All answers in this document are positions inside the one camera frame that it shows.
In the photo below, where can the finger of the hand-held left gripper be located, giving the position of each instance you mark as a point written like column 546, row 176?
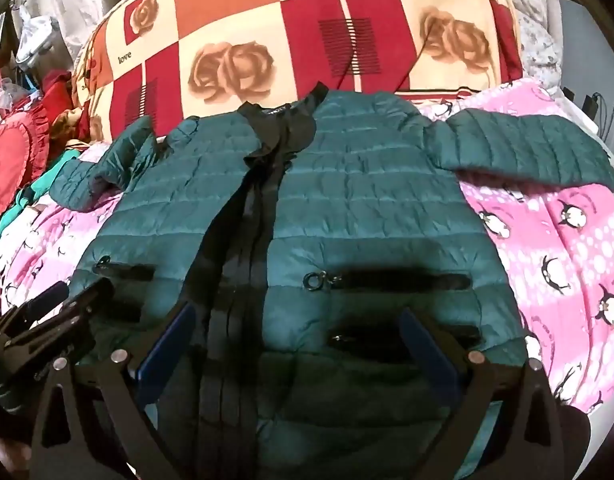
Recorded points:
column 42, row 302
column 82, row 305

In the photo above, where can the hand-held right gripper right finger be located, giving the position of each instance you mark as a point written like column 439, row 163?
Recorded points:
column 432, row 360

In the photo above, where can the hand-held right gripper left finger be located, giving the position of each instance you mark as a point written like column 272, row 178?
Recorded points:
column 159, row 360

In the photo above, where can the teal quilted puffer jacket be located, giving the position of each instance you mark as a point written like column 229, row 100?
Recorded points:
column 347, row 200

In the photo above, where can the turquoise green cloth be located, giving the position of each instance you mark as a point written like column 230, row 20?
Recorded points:
column 42, row 175

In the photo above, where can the red heart-shaped pillow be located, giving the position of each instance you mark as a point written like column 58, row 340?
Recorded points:
column 12, row 165

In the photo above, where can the pink penguin print blanket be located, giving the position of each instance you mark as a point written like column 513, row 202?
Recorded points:
column 547, row 240

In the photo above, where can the red cloth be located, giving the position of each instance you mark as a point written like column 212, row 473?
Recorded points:
column 57, row 97

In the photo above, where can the clear plastic bag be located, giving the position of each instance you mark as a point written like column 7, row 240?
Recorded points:
column 39, row 42

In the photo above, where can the rose print checkered quilt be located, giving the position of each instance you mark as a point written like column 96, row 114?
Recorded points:
column 287, row 35

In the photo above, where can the white floral bed sheet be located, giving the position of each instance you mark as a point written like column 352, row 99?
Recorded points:
column 537, row 30

